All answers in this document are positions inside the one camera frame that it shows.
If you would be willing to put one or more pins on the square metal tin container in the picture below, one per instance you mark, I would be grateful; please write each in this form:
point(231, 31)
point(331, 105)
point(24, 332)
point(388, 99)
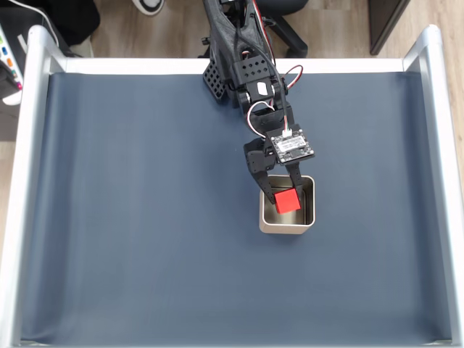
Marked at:
point(286, 229)

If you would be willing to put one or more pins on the bare camera circuit board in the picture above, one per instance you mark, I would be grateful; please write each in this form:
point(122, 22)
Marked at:
point(291, 146)

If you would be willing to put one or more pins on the black office chair base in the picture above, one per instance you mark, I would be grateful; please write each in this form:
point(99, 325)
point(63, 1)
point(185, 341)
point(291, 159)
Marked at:
point(290, 32)

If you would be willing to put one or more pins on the dark wooden cabinet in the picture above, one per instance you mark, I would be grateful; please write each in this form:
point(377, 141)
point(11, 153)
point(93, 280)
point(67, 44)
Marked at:
point(384, 21)

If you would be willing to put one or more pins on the red cube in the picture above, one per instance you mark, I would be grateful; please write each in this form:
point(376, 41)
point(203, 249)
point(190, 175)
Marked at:
point(287, 201)

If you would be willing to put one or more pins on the white device with coloured buttons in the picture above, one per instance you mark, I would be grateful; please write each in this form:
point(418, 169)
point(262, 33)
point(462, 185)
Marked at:
point(7, 47)

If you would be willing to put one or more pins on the dark blue table mat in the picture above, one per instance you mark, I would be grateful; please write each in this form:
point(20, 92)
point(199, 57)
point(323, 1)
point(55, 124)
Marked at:
point(145, 181)

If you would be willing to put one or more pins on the black bag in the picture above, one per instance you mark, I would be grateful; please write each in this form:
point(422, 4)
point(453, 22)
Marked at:
point(72, 18)

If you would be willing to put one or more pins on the silver table frame rail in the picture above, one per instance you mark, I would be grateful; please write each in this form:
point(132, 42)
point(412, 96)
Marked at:
point(29, 145)

